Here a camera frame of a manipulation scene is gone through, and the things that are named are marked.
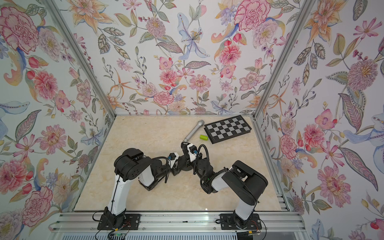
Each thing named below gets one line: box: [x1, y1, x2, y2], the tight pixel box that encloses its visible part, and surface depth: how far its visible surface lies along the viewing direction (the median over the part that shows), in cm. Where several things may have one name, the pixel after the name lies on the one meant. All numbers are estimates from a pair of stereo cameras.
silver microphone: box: [183, 119, 205, 142], surface depth 112 cm
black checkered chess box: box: [203, 115, 252, 144], surface depth 112 cm
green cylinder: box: [199, 134, 209, 141], surface depth 109 cm
